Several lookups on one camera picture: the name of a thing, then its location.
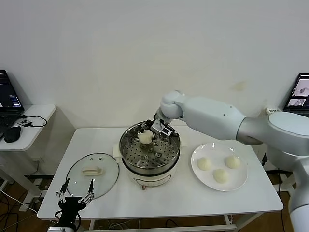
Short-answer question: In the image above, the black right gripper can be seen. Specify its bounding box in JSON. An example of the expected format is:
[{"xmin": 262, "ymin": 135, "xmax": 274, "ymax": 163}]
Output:
[{"xmin": 140, "ymin": 118, "xmax": 162, "ymax": 141}]

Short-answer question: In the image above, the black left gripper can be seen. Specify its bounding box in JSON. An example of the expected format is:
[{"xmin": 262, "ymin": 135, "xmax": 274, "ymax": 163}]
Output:
[{"xmin": 56, "ymin": 178, "xmax": 95, "ymax": 225}]

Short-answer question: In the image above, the white steamed baozi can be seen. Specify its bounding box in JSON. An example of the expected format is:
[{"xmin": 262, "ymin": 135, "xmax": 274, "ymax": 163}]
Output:
[
  {"xmin": 139, "ymin": 130, "xmax": 155, "ymax": 145},
  {"xmin": 212, "ymin": 168, "xmax": 229, "ymax": 184},
  {"xmin": 197, "ymin": 157, "xmax": 212, "ymax": 171},
  {"xmin": 225, "ymin": 155, "xmax": 241, "ymax": 169}
]

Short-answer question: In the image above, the round glass lid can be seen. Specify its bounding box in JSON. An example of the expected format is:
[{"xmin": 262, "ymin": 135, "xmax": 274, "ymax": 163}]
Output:
[{"xmin": 65, "ymin": 152, "xmax": 120, "ymax": 201}]

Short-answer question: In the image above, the stainless steel steamer basket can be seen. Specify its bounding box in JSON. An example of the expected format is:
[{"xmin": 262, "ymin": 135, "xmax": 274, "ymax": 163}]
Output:
[{"xmin": 120, "ymin": 122, "xmax": 181, "ymax": 170}]

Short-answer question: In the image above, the cream electric cooker base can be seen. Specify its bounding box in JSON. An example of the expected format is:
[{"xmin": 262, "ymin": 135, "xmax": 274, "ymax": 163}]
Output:
[{"xmin": 112, "ymin": 139, "xmax": 188, "ymax": 191}]

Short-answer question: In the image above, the white round plate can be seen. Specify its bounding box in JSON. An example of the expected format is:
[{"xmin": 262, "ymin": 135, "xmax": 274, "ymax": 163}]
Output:
[{"xmin": 190, "ymin": 142, "xmax": 249, "ymax": 192}]

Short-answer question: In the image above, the black computer mouse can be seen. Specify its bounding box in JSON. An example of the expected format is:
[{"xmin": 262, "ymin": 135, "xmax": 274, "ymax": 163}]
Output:
[{"xmin": 4, "ymin": 126, "xmax": 22, "ymax": 143}]

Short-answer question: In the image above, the black laptop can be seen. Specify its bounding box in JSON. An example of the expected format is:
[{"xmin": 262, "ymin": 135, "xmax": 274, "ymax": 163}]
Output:
[{"xmin": 0, "ymin": 70, "xmax": 25, "ymax": 129}]

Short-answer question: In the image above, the grey laptop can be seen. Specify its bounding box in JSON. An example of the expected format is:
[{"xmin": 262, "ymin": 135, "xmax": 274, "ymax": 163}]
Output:
[{"xmin": 282, "ymin": 72, "xmax": 309, "ymax": 114}]

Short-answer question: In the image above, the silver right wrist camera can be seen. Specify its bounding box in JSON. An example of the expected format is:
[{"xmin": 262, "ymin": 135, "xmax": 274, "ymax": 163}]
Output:
[{"xmin": 151, "ymin": 120, "xmax": 173, "ymax": 136}]

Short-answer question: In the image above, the black hub cable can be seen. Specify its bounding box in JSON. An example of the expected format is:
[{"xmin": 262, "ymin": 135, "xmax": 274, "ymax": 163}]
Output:
[{"xmin": 18, "ymin": 115, "xmax": 48, "ymax": 128}]

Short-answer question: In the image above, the white table frame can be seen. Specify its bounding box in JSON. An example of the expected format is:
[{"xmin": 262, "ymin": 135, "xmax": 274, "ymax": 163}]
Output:
[{"xmin": 88, "ymin": 212, "xmax": 239, "ymax": 232}]

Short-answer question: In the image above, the black cable with adapter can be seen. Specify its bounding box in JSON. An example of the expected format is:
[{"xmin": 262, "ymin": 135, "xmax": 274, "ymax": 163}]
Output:
[{"xmin": 262, "ymin": 154, "xmax": 283, "ymax": 194}]

